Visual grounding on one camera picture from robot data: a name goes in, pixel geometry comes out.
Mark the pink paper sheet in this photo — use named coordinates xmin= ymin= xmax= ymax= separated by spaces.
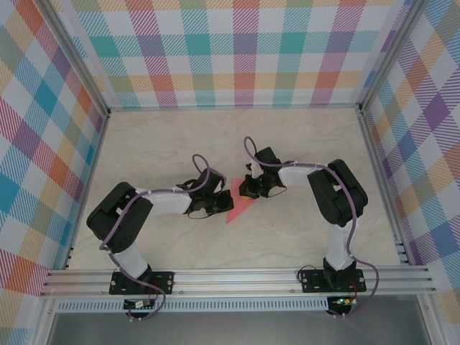
xmin=225 ymin=178 xmax=258 ymax=224

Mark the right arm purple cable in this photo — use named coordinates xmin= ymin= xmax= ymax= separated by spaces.
xmin=243 ymin=135 xmax=380 ymax=319

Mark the grey slotted cable tray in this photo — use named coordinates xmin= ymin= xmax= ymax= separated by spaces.
xmin=53 ymin=296 xmax=360 ymax=313

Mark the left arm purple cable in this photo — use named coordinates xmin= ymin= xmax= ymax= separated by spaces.
xmin=99 ymin=154 xmax=216 ymax=323

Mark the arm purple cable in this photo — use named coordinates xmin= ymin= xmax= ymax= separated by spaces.
xmin=243 ymin=135 xmax=380 ymax=319
xmin=99 ymin=154 xmax=216 ymax=323

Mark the aluminium frame cross bar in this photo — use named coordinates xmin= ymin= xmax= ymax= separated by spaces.
xmin=107 ymin=103 xmax=362 ymax=113

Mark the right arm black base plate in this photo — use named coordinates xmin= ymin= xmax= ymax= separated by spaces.
xmin=298 ymin=267 xmax=367 ymax=294

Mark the aluminium frame post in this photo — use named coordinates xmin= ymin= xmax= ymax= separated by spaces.
xmin=42 ymin=0 xmax=111 ymax=116
xmin=359 ymin=0 xmax=423 ymax=113

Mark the grey metal sheet panel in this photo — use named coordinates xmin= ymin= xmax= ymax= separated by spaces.
xmin=46 ymin=311 xmax=431 ymax=345

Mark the aluminium frame side rail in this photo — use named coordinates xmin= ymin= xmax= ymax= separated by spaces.
xmin=357 ymin=107 xmax=413 ymax=267
xmin=63 ymin=111 xmax=111 ymax=270

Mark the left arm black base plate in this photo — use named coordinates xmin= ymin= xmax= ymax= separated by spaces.
xmin=109 ymin=270 xmax=176 ymax=296

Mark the aluminium mounting rail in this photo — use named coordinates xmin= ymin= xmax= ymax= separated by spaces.
xmin=39 ymin=264 xmax=438 ymax=298

